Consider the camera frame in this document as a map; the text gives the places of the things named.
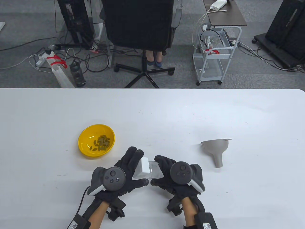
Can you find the person's left hand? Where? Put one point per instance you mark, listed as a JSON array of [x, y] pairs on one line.
[[129, 162]]

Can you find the person's right hand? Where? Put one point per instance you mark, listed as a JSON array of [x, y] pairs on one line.
[[164, 164]]

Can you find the clear square coffee jar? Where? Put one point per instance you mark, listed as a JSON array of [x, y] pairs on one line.
[[156, 170]]

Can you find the white square jar lid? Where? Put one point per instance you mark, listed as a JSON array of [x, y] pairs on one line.
[[145, 165]]

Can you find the grey hand controller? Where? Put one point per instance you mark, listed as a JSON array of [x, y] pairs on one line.
[[114, 179], [181, 173]]

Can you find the yellow plastic bowl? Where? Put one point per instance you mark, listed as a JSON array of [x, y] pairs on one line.
[[88, 136]]

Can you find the grey plastic funnel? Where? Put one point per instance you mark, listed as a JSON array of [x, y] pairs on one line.
[[216, 145]]

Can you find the person's right forearm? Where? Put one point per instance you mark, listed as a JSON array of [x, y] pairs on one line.
[[189, 214]]

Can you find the person's left forearm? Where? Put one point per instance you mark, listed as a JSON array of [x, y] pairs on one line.
[[99, 218]]

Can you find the black right wrist sensor pack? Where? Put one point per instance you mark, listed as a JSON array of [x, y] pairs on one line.
[[205, 220]]

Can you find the black wrist sensor pack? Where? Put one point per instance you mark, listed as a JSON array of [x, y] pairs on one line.
[[205, 220], [77, 223]]

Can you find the black left wrist sensor pack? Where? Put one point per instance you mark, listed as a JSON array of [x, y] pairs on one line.
[[77, 223]]

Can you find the blue shoe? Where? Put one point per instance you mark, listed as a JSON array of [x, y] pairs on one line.
[[150, 63], [158, 64]]

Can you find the black water bottle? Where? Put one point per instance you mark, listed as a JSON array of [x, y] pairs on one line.
[[77, 75]]

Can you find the small red object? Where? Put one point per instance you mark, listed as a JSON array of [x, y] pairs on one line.
[[94, 50]]

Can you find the white rolling cart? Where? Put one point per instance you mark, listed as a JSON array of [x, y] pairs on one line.
[[214, 56]]

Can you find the white power strip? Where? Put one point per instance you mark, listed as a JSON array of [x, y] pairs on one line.
[[41, 60]]

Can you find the black office chair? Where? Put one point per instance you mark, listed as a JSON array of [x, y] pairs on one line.
[[138, 23]]

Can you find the black computer tower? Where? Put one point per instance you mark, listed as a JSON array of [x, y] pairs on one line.
[[76, 19]]

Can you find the brown side table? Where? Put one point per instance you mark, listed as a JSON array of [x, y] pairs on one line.
[[228, 16]]

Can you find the white power bank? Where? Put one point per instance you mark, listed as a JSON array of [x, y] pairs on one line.
[[218, 4]]

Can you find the black wheeled equipment stand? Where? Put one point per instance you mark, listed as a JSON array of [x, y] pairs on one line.
[[286, 23]]

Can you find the white object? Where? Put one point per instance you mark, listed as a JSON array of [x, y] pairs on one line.
[[2, 25]]

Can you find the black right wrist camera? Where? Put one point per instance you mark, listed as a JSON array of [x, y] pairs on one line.
[[175, 207]]

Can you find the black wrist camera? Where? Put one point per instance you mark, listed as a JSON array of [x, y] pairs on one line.
[[175, 207], [116, 210]]

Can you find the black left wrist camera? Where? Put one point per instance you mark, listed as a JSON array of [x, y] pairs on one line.
[[116, 210]]

